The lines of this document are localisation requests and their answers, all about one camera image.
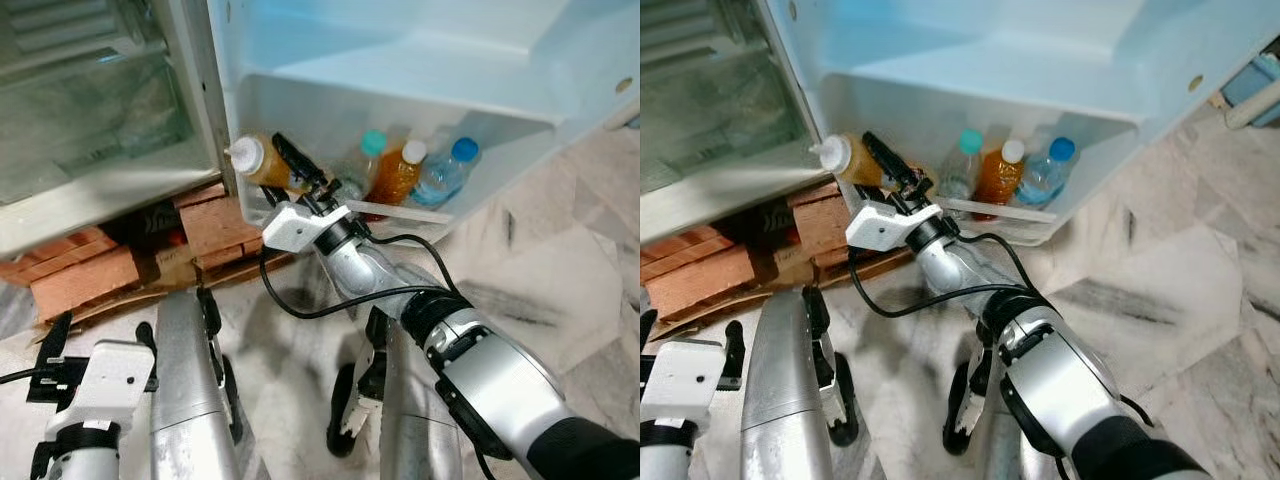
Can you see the clear water bottle blue cap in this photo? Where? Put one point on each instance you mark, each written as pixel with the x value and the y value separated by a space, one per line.
pixel 440 178
pixel 1040 178

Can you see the white table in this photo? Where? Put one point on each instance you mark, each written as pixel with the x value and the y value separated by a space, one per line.
pixel 1260 110

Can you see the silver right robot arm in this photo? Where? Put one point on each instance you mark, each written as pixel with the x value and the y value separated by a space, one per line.
pixel 1050 380
pixel 500 380

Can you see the silver right robot leg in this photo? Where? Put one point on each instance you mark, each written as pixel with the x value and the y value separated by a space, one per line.
pixel 1000 450
pixel 410 420

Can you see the black ribbed plastic part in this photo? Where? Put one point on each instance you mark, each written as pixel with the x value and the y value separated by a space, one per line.
pixel 768 222
pixel 158 225

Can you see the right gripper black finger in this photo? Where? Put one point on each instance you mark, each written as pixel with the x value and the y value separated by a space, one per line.
pixel 295 160
pixel 885 157

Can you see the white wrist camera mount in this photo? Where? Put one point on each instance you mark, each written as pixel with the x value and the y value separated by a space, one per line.
pixel 300 228
pixel 885 225
pixel 685 380
pixel 110 380

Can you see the white fridge shelf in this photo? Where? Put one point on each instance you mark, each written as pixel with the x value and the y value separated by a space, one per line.
pixel 690 25
pixel 70 25

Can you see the clear bottle teal cap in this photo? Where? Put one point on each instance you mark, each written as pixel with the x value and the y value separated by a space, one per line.
pixel 372 143
pixel 968 142

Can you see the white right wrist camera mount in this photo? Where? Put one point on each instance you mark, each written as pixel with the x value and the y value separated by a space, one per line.
pixel 885 225
pixel 300 228

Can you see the amber drink bottle white cap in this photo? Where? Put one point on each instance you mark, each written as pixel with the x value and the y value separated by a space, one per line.
pixel 998 178
pixel 392 178

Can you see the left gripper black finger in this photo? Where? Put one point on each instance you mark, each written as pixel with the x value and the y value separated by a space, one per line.
pixel 58 335
pixel 150 340
pixel 736 350
pixel 647 328

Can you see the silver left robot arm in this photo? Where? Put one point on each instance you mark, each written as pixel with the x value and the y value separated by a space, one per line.
pixel 665 465
pixel 85 465

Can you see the amber sauce bottle white nozzle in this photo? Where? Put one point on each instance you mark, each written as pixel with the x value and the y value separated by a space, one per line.
pixel 848 160
pixel 258 160

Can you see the clear fridge crisper drawer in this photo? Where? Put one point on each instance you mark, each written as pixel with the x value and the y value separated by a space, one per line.
pixel 720 125
pixel 90 130

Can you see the brown cardboard sheet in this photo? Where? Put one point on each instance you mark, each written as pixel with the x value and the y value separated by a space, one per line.
pixel 175 268
pixel 775 268

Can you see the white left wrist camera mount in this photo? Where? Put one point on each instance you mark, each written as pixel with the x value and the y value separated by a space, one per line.
pixel 110 380
pixel 685 380

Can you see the light blue plastic bin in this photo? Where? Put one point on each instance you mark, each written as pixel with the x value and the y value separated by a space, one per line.
pixel 1255 82

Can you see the red brick pile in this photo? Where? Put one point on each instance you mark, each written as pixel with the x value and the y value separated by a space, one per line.
pixel 85 285
pixel 700 285

